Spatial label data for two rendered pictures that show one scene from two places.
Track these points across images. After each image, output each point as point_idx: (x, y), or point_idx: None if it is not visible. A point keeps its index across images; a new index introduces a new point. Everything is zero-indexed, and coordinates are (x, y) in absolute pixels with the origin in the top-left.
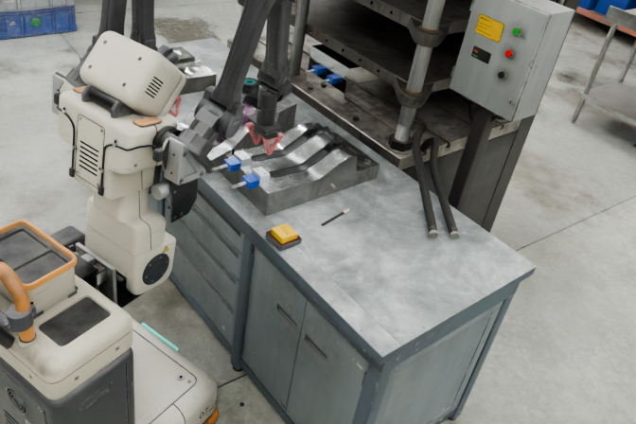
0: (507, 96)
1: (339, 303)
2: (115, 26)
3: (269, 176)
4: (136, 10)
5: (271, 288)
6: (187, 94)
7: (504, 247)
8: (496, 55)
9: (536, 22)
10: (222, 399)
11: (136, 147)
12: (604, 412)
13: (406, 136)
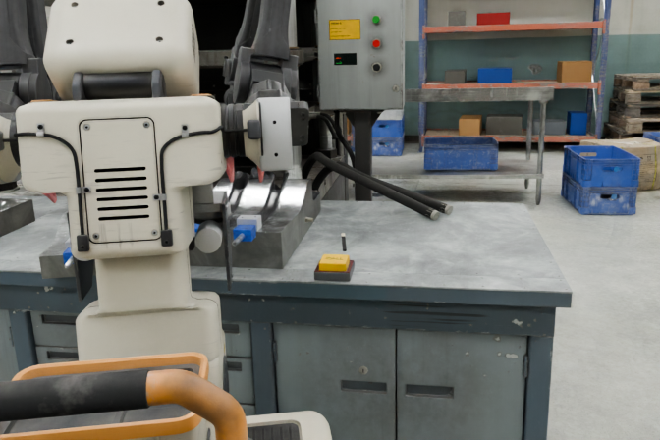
0: (390, 84)
1: (469, 283)
2: (23, 29)
3: (260, 218)
4: (27, 18)
5: (322, 366)
6: (6, 235)
7: (486, 204)
8: (361, 52)
9: (392, 3)
10: None
11: (221, 125)
12: (572, 355)
13: (301, 176)
